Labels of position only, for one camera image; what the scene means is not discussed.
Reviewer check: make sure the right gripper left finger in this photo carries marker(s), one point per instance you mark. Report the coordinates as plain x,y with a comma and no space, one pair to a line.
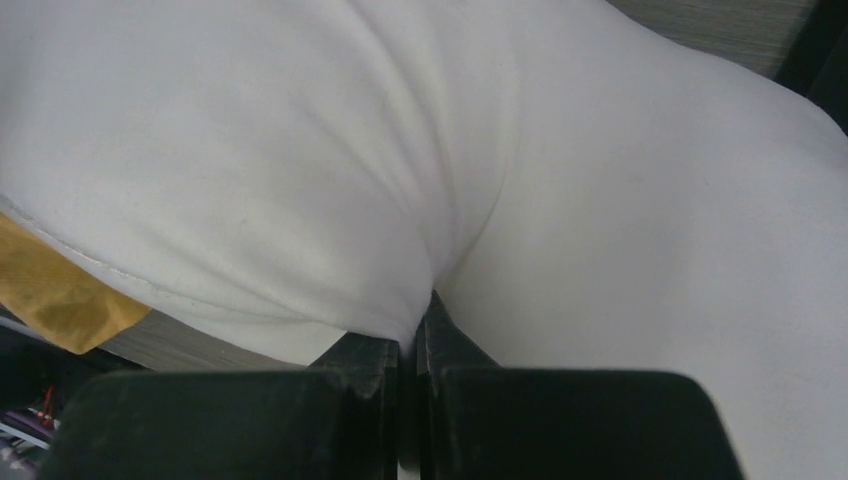
334,419

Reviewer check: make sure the yellow printed pillowcase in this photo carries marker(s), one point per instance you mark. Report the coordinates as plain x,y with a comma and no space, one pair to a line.
57,299

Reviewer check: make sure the white pillow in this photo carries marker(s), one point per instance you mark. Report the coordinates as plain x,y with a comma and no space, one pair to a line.
579,190

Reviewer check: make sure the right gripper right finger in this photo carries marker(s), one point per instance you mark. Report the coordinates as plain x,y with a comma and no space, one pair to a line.
480,420

